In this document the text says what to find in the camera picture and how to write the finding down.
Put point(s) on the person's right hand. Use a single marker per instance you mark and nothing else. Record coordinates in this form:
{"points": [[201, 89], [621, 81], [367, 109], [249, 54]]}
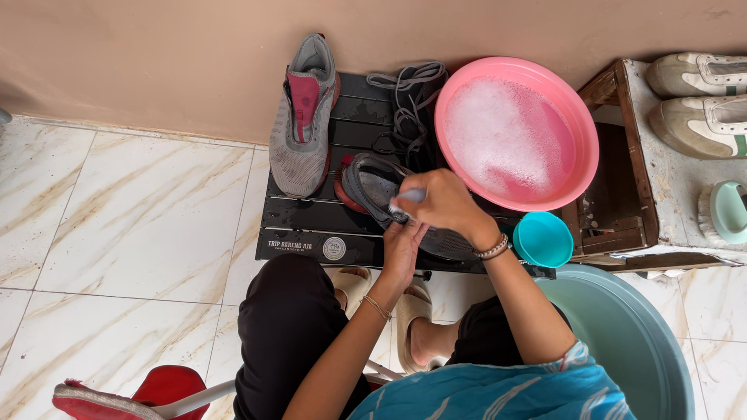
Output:
{"points": [[452, 204]]}

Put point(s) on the black slatted folding table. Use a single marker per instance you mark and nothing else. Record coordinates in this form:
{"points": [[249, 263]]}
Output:
{"points": [[309, 224]]}

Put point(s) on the grey mesh sneaker red sole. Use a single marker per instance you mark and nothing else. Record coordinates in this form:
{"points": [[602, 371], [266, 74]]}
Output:
{"points": [[373, 184]]}

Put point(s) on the person's right fingers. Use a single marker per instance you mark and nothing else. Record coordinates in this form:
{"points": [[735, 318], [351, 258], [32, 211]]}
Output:
{"points": [[423, 205]]}

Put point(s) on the large grey-green plastic basin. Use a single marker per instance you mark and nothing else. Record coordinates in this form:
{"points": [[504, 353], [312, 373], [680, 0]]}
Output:
{"points": [[627, 344]]}

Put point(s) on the person's left hand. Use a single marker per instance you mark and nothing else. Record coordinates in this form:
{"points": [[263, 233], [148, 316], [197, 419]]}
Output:
{"points": [[400, 256]]}

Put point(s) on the worn wooden crate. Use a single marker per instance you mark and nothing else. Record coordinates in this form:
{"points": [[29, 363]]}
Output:
{"points": [[659, 175]]}

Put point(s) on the pink basin of soapy water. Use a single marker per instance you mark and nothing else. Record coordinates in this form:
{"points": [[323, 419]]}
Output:
{"points": [[513, 134]]}

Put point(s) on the white sneaker with green stripe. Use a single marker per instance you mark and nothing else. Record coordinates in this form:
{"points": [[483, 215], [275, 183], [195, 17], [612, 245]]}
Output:
{"points": [[697, 128], [694, 73]]}

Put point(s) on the beige slipper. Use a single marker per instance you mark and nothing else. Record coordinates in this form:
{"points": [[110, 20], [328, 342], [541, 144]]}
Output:
{"points": [[408, 318], [352, 284]]}

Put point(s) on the mint green scrub brush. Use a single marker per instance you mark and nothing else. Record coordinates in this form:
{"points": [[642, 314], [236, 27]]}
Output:
{"points": [[726, 213]]}

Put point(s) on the white metal chair frame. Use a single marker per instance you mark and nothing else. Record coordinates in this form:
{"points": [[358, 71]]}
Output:
{"points": [[195, 400]]}

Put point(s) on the red stool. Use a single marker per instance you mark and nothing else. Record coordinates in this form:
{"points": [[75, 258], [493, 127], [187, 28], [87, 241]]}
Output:
{"points": [[163, 388]]}

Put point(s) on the person's black trousers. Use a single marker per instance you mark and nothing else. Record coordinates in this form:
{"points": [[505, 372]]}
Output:
{"points": [[283, 332]]}

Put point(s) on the grey sneaker with red tongue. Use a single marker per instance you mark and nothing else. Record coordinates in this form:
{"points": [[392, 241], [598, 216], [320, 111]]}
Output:
{"points": [[300, 128]]}

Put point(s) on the grey object at wall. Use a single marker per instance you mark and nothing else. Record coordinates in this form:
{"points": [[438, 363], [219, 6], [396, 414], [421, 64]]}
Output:
{"points": [[3, 115]]}

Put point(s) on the small grey cleaning brush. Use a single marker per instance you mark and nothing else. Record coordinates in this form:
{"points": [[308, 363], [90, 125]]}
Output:
{"points": [[412, 195]]}

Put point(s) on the person's left fingers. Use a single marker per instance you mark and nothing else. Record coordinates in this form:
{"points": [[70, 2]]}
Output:
{"points": [[408, 232]]}

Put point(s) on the grey shoelaces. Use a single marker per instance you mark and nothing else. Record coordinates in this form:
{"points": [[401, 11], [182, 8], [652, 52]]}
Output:
{"points": [[408, 111]]}

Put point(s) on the small teal plastic cup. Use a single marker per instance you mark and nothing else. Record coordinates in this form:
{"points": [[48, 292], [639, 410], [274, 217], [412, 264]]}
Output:
{"points": [[544, 240]]}

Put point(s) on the person's blue striped shirt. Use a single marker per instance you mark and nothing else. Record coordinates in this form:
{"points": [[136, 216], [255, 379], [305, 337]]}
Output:
{"points": [[496, 394]]}

